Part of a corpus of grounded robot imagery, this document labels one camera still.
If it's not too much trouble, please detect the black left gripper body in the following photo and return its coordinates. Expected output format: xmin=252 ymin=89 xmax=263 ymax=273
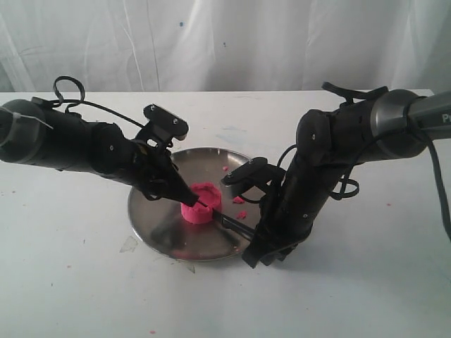
xmin=94 ymin=140 xmax=176 ymax=201

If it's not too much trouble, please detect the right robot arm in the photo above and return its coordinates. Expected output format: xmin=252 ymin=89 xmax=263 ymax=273
xmin=242 ymin=82 xmax=450 ymax=267

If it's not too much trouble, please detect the pink crumb near knife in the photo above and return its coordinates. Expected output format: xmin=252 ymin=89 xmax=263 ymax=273
xmin=237 ymin=211 xmax=247 ymax=219

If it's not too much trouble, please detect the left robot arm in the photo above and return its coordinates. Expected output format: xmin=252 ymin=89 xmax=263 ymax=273
xmin=1 ymin=98 xmax=198 ymax=206

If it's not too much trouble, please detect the black knife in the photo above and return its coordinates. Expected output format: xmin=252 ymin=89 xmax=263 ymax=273
xmin=193 ymin=199 xmax=254 ymax=241

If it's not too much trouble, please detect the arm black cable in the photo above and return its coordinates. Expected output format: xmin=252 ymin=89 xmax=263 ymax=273
xmin=33 ymin=75 xmax=147 ymax=130
xmin=239 ymin=81 xmax=451 ymax=244

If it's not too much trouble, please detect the pink clay piece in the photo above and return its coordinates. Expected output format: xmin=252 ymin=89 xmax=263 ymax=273
xmin=180 ymin=182 xmax=222 ymax=225

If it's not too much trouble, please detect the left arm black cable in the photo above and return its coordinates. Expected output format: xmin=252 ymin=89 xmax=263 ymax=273
xmin=33 ymin=75 xmax=147 ymax=130

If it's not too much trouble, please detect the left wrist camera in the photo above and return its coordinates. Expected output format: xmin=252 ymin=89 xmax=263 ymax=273
xmin=135 ymin=104 xmax=189 ymax=148

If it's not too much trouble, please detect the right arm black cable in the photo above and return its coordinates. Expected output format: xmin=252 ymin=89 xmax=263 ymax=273
xmin=239 ymin=81 xmax=451 ymax=244

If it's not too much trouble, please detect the white backdrop curtain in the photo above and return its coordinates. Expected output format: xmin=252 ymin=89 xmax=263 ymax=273
xmin=1 ymin=1 xmax=450 ymax=92

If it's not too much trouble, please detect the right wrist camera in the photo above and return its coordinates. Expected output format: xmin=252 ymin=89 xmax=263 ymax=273
xmin=221 ymin=157 xmax=285 ymax=199

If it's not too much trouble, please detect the round steel plate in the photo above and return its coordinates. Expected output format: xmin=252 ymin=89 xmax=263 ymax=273
xmin=128 ymin=147 xmax=259 ymax=261

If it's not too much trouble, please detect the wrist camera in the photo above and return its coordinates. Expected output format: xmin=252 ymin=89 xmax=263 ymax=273
xmin=221 ymin=157 xmax=285 ymax=199
xmin=135 ymin=104 xmax=189 ymax=148

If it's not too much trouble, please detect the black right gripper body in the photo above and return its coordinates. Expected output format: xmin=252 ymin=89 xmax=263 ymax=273
xmin=255 ymin=149 xmax=335 ymax=246

